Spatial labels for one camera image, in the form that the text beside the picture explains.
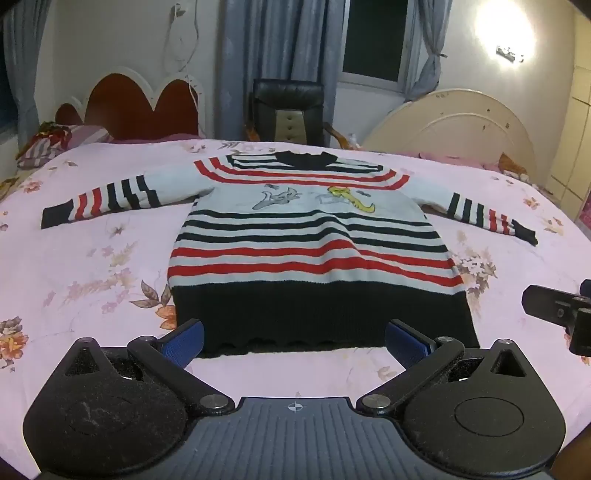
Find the striped knit sweater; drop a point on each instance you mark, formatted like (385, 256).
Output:
(304, 240)

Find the grey-blue curtain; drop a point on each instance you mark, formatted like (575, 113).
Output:
(427, 46)
(25, 69)
(277, 41)

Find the wall lamp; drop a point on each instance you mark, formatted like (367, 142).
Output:
(510, 53)

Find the pink blanket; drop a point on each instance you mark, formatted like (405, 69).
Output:
(455, 160)

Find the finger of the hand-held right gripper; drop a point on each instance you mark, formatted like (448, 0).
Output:
(547, 307)

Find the striped pillow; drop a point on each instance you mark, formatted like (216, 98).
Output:
(55, 141)

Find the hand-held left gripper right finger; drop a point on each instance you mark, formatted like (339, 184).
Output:
(408, 345)

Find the red scalloped headboard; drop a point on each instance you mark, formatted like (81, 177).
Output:
(134, 110)

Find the pink floral bed sheet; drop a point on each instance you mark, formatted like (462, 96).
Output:
(92, 267)

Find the cream arched headboard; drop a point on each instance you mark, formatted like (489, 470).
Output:
(461, 124)

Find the black office chair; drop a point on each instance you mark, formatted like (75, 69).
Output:
(288, 113)

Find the cream wardrobe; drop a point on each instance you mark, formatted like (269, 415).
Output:
(572, 138)

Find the orange cloth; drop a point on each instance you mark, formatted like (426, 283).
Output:
(510, 165)

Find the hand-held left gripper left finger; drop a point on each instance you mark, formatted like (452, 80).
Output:
(184, 342)

